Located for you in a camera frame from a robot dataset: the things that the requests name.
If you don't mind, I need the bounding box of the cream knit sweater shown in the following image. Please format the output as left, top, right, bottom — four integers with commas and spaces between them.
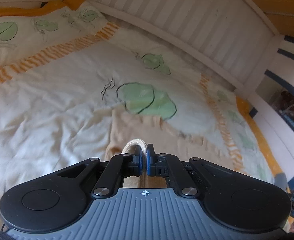
104, 108, 238, 189

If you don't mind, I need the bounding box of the white duvet orange green print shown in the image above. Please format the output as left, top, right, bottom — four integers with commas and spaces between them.
0, 0, 275, 233

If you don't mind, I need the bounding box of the white wooden bed frame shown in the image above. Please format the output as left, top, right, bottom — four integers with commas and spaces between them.
0, 0, 294, 179

